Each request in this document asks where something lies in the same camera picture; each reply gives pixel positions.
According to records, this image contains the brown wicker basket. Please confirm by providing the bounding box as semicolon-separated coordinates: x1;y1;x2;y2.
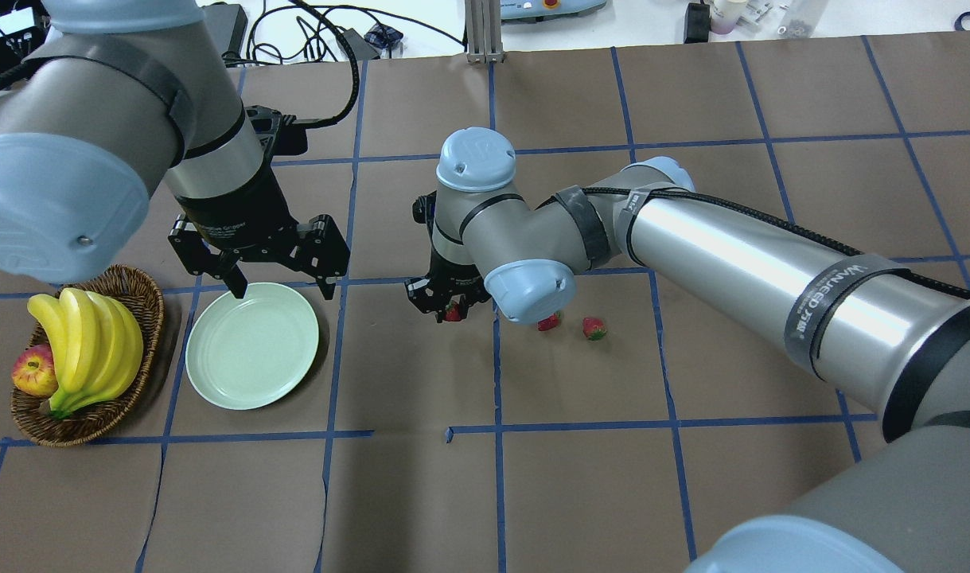
10;264;166;447

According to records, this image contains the aluminium frame post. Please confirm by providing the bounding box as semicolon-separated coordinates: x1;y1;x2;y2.
464;0;506;64

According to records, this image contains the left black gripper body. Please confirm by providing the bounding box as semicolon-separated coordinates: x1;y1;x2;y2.
168;107;350;289

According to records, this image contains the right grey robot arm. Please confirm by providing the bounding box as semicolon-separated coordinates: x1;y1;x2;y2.
406;127;970;572

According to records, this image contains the red apple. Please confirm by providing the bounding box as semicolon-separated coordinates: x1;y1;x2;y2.
11;344;59;398

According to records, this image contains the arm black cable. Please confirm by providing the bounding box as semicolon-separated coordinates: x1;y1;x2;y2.
0;0;366;132
532;186;970;302

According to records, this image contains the yellow banana bunch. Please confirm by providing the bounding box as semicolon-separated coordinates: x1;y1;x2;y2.
26;287;144;419

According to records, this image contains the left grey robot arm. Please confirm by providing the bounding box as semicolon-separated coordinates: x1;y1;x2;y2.
0;1;350;298

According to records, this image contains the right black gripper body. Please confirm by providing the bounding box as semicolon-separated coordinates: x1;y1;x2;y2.
405;192;492;323

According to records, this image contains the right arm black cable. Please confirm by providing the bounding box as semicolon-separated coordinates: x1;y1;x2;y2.
532;186;970;302

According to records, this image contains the light green plate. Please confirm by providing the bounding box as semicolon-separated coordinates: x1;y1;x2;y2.
185;283;321;411

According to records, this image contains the red strawberry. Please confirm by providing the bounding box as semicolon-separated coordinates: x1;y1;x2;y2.
442;301;466;322
536;311;563;331
582;316;607;341

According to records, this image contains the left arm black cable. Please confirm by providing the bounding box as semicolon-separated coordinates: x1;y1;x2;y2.
0;0;366;132

